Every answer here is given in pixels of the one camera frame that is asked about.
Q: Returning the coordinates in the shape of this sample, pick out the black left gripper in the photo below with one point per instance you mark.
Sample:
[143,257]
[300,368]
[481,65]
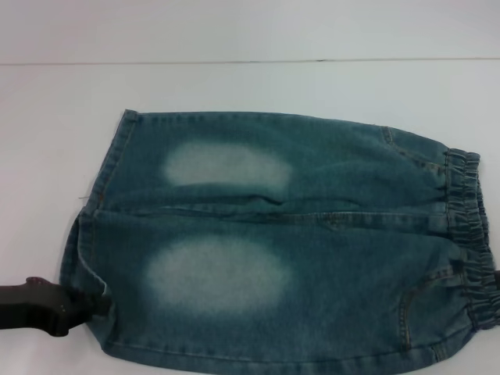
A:
[35,306]

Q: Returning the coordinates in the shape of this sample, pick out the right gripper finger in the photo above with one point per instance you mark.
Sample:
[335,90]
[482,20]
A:
[497,281]

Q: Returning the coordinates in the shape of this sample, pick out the blue denim shorts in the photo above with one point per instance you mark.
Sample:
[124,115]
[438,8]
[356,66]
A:
[293,195]

